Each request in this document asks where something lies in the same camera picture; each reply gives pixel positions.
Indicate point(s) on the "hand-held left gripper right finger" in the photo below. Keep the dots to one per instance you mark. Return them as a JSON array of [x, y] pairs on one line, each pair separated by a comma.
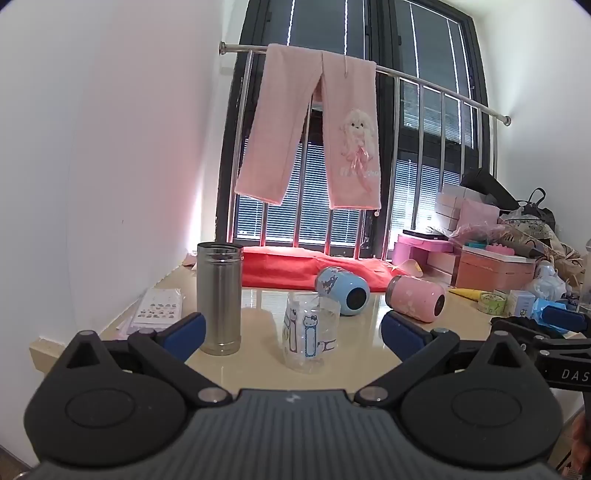
[[405, 336]]

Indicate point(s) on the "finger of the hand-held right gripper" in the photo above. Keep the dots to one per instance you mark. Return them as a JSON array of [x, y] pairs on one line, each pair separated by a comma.
[[517, 330], [565, 317]]

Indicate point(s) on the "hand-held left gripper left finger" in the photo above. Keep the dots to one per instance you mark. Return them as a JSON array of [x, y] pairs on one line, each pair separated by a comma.
[[185, 333]]

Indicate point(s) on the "pink cup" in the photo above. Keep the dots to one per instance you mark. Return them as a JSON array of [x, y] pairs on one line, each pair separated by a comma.
[[415, 298]]

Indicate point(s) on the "blue cartoon cup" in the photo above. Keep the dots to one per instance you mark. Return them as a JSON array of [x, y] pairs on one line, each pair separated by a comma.
[[342, 291]]

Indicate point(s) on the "person's right forearm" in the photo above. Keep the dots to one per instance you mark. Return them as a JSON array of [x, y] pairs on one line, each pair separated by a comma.
[[581, 443]]

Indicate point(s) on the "stainless steel cup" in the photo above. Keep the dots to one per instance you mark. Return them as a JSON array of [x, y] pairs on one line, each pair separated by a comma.
[[219, 299]]

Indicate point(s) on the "clear cartoon print glass cup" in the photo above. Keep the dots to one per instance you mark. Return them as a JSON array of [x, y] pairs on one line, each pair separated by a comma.
[[308, 336]]

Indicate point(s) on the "light blue packet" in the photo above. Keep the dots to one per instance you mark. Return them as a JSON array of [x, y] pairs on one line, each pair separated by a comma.
[[549, 307]]

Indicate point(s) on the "small white box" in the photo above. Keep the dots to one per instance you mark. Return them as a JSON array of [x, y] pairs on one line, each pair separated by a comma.
[[519, 302]]

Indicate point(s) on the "sticker sheet packet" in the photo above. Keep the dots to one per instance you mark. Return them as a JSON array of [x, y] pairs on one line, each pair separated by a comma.
[[157, 310]]

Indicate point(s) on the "green tape roll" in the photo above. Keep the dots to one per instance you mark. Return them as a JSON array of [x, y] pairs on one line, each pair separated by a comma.
[[492, 302]]

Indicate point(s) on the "white plastic bag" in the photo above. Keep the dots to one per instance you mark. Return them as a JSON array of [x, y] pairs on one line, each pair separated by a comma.
[[550, 281]]

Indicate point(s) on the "yellow cone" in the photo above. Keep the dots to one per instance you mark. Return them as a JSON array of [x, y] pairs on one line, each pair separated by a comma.
[[467, 294]]

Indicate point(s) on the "beige shell dish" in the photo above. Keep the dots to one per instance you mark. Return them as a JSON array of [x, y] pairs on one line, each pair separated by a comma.
[[411, 266]]

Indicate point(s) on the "pink sponge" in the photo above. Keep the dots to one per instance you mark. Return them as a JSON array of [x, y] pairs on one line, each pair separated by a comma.
[[499, 249]]

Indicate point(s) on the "pink flat box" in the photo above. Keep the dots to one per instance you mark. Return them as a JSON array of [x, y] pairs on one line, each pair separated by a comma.
[[415, 251]]

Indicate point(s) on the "patterned beige bag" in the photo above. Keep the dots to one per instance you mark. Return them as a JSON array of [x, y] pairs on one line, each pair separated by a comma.
[[531, 233]]

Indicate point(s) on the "black flat case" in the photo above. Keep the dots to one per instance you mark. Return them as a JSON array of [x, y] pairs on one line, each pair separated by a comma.
[[421, 234]]

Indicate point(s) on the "wrapped flower bundle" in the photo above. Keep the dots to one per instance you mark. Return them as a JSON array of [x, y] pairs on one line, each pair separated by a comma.
[[473, 233]]

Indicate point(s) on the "black handbag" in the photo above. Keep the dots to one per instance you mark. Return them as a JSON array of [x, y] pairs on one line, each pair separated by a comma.
[[538, 207]]

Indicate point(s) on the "pink square box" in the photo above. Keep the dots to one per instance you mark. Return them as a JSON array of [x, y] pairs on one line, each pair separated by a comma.
[[480, 213]]

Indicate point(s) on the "red cloth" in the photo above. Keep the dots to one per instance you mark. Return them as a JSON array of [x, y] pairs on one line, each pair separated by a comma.
[[300, 272]]

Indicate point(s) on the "stack of pale boxes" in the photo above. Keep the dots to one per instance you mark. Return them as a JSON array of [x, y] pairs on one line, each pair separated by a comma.
[[450, 208]]

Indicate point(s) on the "black bag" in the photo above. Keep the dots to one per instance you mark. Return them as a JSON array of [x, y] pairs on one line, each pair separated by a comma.
[[488, 185]]

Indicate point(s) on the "metal window railing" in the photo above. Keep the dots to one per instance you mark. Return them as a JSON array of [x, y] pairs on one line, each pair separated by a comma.
[[429, 138]]

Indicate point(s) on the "pink fleece pants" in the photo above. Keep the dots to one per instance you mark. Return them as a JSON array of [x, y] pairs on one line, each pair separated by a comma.
[[323, 138]]

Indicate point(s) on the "black window frame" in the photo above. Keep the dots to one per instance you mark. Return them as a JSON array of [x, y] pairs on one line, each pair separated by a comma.
[[415, 55]]

